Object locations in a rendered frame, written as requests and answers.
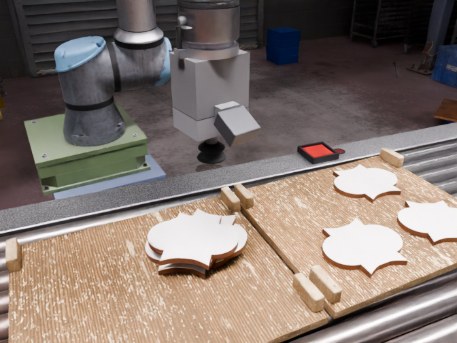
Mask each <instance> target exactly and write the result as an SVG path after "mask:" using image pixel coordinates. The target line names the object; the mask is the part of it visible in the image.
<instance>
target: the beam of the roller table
mask: <svg viewBox="0 0 457 343"><path fill-rule="evenodd" d="M454 141H457V122H455V123H451V124H446V125H440V126H436V127H429V128H425V129H419V130H415V131H408V132H404V133H398V134H394V135H387V136H383V137H377V138H373V139H369V140H363V141H359V142H352V143H348V144H342V145H337V146H331V148H332V149H336V148H340V149H343V150H345V153H344V154H339V159H337V160H334V161H327V162H323V163H317V164H314V165H312V164H311V163H310V162H309V161H308V160H307V159H306V158H304V157H303V156H302V155H301V154H299V153H295V154H289V155H285V156H280V157H274V158H270V159H263V160H259V161H253V162H249V163H242V164H238V165H232V166H228V167H221V168H218V169H211V170H207V171H200V172H197V173H193V174H186V175H182V176H176V177H171V178H165V179H161V180H154V181H150V182H144V183H140V184H133V185H129V186H123V187H118V188H114V189H108V190H104V191H97V192H94V193H87V194H83V195H76V196H73V197H66V198H62V199H55V200H52V201H45V202H41V203H34V204H31V205H26V206H20V207H16V208H9V209H5V210H0V238H1V237H4V236H8V235H14V234H17V233H24V232H27V231H33V230H37V229H43V228H46V227H52V226H56V225H62V224H65V223H71V222H75V221H81V220H84V219H88V218H94V217H98V216H104V215H107V214H113V213H117V212H123V211H127V210H132V209H136V208H142V207H146V206H152V205H155V204H159V203H165V202H168V201H175V200H178V199H184V198H188V197H194V196H197V195H203V194H207V193H213V192H216V191H221V188H223V187H226V186H228V187H229V188H230V189H232V188H234V185H235V184H241V185H243V186H245V185H249V184H255V183H258V182H264V181H268V180H274V179H278V178H283V177H287V176H293V175H297V174H303V173H306V172H312V171H316V170H319V169H326V168H329V167H335V166H338V165H343V164H346V163H351V162H355V161H359V160H363V159H368V158H371V157H376V156H379V155H380V153H381V149H382V148H387V149H390V150H392V151H394V152H397V153H400V152H406V151H409V150H415V149H419V148H425V147H429V146H434V145H438V144H444V143H448V142H454Z"/></svg>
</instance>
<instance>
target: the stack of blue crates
mask: <svg viewBox="0 0 457 343"><path fill-rule="evenodd" d="M300 37H301V31H300V30H297V29H292V28H290V27H280V28H273V29H268V30H267V44H268V45H266V53H267V60H268V61H270V62H272V63H275V64H276V65H285V64H290V63H298V58H299V56H298V53H299V42H300Z"/></svg>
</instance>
